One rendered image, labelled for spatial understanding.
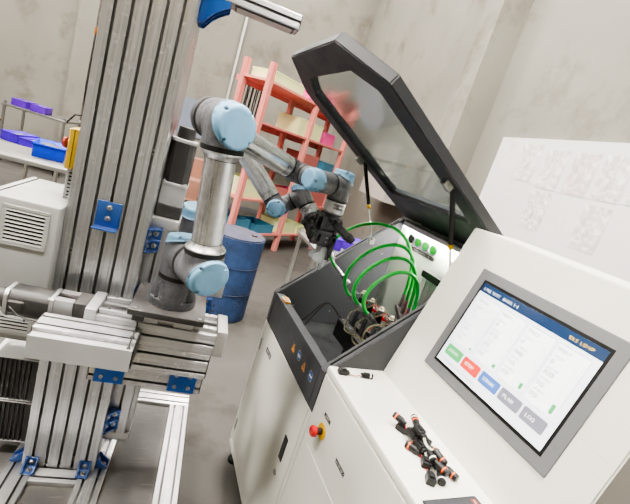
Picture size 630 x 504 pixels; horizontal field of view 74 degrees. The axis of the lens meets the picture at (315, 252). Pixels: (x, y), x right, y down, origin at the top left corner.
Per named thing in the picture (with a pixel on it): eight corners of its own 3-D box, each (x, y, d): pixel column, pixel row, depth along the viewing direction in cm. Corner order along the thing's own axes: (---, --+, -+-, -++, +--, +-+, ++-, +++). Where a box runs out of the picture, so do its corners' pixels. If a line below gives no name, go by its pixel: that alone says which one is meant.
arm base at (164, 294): (142, 305, 125) (149, 275, 123) (150, 287, 139) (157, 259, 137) (193, 315, 129) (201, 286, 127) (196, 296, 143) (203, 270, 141)
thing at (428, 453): (381, 421, 116) (388, 404, 115) (412, 422, 120) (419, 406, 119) (428, 488, 96) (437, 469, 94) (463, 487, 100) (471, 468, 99)
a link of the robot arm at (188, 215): (170, 231, 172) (177, 200, 169) (183, 227, 185) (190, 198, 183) (197, 240, 172) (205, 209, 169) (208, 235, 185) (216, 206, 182)
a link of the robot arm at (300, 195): (291, 190, 188) (307, 182, 187) (300, 212, 187) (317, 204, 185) (286, 187, 181) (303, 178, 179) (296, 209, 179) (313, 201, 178)
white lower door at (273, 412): (230, 437, 217) (265, 321, 202) (234, 437, 218) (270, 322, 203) (254, 558, 159) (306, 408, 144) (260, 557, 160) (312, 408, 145)
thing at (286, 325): (267, 322, 201) (276, 292, 197) (276, 323, 202) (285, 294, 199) (307, 405, 146) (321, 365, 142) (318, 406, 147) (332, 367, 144)
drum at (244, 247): (247, 307, 411) (269, 233, 393) (239, 329, 360) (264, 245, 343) (195, 293, 405) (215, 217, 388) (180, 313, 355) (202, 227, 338)
